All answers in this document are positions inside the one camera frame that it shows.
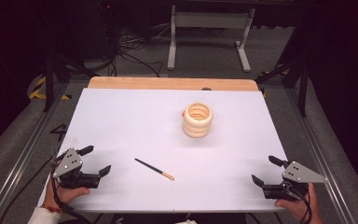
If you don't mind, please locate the bundle of floor cables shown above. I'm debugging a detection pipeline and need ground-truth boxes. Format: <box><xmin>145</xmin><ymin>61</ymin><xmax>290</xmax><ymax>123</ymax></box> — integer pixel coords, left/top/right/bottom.
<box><xmin>108</xmin><ymin>22</ymin><xmax>172</xmax><ymax>78</ymax></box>

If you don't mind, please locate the aluminium floor rail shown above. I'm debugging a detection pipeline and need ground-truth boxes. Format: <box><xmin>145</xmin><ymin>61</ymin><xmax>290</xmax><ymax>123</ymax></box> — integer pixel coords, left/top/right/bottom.
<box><xmin>283</xmin><ymin>87</ymin><xmax>358</xmax><ymax>224</ymax></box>
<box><xmin>0</xmin><ymin>83</ymin><xmax>71</xmax><ymax>224</ymax></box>

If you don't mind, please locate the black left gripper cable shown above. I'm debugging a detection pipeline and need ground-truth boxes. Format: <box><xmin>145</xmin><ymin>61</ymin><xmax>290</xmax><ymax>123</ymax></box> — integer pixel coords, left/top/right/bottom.
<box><xmin>49</xmin><ymin>162</ymin><xmax>94</xmax><ymax>224</ymax></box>

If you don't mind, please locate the white metal stand frame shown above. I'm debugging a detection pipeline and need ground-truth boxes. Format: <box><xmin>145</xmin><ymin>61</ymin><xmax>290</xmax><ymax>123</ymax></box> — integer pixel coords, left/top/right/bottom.
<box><xmin>166</xmin><ymin>4</ymin><xmax>257</xmax><ymax>74</ymax></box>

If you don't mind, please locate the black tripod stand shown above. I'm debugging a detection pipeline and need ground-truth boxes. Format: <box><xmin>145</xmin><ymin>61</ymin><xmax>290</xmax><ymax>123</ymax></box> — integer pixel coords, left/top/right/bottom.
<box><xmin>254</xmin><ymin>27</ymin><xmax>310</xmax><ymax>119</ymax></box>
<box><xmin>42</xmin><ymin>46</ymin><xmax>101</xmax><ymax>114</ymax></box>

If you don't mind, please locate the person's left hand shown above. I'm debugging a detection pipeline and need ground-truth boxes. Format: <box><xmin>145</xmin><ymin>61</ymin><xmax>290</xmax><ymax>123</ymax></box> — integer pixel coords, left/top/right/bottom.
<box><xmin>44</xmin><ymin>173</ymin><xmax>91</xmax><ymax>213</ymax></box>

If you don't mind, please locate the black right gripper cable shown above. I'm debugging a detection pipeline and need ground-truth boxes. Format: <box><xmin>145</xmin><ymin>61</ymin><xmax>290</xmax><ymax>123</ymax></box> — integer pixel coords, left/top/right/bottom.
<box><xmin>287</xmin><ymin>181</ymin><xmax>313</xmax><ymax>224</ymax></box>

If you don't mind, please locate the red bracelet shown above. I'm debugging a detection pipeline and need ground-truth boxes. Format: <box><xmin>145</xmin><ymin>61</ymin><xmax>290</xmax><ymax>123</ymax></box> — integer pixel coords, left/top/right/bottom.
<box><xmin>40</xmin><ymin>203</ymin><xmax>63</xmax><ymax>217</ymax></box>

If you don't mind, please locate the yellow and black floor tape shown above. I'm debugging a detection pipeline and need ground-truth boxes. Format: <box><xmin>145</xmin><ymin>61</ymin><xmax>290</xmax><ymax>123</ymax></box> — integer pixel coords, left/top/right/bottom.
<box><xmin>28</xmin><ymin>76</ymin><xmax>73</xmax><ymax>102</ymax></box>

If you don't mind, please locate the cream ribbed cup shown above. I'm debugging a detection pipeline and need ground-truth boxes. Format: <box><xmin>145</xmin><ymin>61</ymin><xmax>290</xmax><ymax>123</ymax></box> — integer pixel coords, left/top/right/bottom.
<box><xmin>182</xmin><ymin>102</ymin><xmax>214</xmax><ymax>139</ymax></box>

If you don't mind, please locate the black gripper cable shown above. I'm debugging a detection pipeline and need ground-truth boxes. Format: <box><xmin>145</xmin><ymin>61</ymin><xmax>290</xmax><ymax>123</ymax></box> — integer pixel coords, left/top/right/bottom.
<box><xmin>49</xmin><ymin>162</ymin><xmax>94</xmax><ymax>224</ymax></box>
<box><xmin>287</xmin><ymin>181</ymin><xmax>313</xmax><ymax>224</ymax></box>

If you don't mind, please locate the white table sheet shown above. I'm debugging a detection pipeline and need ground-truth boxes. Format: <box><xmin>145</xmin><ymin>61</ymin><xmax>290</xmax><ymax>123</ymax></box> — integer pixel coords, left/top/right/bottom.
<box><xmin>36</xmin><ymin>87</ymin><xmax>288</xmax><ymax>215</ymax></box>

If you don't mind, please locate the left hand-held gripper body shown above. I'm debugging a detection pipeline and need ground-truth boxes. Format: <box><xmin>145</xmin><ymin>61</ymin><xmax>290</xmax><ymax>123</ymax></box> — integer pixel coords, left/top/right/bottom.
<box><xmin>52</xmin><ymin>147</ymin><xmax>103</xmax><ymax>189</ymax></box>

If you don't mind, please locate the black chopstick with gold tip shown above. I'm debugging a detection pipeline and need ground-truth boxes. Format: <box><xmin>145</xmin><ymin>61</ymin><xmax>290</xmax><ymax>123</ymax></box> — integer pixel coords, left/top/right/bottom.
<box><xmin>134</xmin><ymin>158</ymin><xmax>175</xmax><ymax>182</ymax></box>

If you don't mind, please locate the person's right hand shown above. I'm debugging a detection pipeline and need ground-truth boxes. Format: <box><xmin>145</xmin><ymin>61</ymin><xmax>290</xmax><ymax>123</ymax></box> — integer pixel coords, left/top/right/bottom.
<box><xmin>274</xmin><ymin>182</ymin><xmax>321</xmax><ymax>224</ymax></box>

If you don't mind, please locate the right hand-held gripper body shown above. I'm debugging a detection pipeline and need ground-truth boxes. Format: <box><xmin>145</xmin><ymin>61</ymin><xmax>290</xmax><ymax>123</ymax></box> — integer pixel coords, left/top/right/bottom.
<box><xmin>261</xmin><ymin>161</ymin><xmax>329</xmax><ymax>202</ymax></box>

